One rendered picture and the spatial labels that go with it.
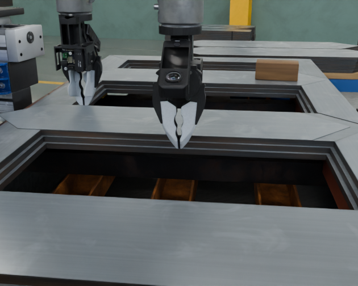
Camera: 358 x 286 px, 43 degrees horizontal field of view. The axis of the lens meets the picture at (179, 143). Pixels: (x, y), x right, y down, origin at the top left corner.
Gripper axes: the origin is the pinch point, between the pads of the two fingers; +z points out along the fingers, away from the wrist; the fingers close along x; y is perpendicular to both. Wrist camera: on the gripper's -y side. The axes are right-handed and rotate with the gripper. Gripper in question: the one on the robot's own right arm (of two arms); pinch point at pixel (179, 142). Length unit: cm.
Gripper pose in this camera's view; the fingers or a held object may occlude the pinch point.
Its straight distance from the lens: 79.8
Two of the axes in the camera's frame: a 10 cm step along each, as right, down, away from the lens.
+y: 1.1, -3.5, 9.3
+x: -9.9, -0.4, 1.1
